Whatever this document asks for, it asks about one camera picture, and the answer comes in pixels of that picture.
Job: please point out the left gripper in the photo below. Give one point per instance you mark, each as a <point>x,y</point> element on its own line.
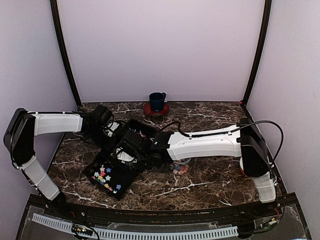
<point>111,145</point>

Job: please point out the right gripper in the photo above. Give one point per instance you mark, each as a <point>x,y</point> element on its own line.
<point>138,168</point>

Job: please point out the black three-compartment candy bin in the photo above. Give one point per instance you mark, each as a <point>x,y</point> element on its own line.
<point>105,172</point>

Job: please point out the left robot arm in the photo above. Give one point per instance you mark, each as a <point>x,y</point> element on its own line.
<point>98,126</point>

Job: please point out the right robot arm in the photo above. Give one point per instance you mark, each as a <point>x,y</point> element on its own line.
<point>243,141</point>

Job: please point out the clear plastic cup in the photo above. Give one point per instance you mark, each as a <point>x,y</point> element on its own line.
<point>181,167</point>

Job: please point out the dark blue mug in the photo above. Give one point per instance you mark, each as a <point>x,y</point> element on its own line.
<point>157,101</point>

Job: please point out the orange white bowl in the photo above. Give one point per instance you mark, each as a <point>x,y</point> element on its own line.
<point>241,166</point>

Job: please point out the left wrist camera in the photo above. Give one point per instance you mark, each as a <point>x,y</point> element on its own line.
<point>112,128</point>

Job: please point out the black front rail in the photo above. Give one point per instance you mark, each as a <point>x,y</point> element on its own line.
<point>236,214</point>

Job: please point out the white slotted cable duct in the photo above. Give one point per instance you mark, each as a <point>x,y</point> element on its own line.
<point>126,231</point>

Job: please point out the left black frame post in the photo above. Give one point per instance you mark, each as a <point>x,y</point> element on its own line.
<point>63,51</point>

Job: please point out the black frame post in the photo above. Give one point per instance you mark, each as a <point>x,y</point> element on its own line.
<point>259,51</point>
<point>63,51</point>

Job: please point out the right black frame post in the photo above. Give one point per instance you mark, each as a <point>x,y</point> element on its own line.
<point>259,51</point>

